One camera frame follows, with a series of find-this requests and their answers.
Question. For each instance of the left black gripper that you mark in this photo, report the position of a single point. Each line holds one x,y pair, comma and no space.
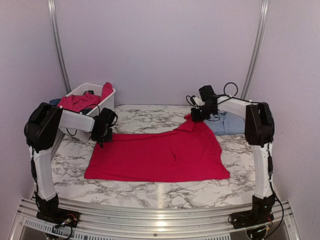
108,137

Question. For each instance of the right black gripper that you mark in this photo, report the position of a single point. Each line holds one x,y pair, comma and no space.
195,117

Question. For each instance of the light blue button shirt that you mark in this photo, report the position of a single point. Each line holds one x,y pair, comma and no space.
226,123

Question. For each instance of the red t-shirt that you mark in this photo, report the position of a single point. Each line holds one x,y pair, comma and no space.
188,153

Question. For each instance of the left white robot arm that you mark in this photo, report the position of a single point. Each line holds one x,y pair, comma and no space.
41,131

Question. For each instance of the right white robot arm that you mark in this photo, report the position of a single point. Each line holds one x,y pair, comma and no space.
259,130

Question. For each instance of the white plastic laundry bin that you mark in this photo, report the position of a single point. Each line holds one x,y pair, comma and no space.
100,100

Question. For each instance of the red garment in bin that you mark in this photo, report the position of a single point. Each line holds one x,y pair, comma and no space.
80,101

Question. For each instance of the dark blue garment in bin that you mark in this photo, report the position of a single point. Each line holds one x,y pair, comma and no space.
55,102

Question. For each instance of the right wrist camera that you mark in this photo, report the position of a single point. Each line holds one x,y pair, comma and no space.
194,101

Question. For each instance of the front aluminium rail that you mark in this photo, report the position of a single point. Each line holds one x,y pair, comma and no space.
103,222

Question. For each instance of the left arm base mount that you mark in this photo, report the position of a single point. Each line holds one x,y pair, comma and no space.
60,216

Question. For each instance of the right aluminium frame post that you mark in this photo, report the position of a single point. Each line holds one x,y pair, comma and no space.
258,42

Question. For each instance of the aluminium frame post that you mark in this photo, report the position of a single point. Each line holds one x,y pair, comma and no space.
258,42
58,46

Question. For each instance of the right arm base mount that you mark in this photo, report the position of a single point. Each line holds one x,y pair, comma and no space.
247,218

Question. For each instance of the left aluminium frame post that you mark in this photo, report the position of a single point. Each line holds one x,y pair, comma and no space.
58,46

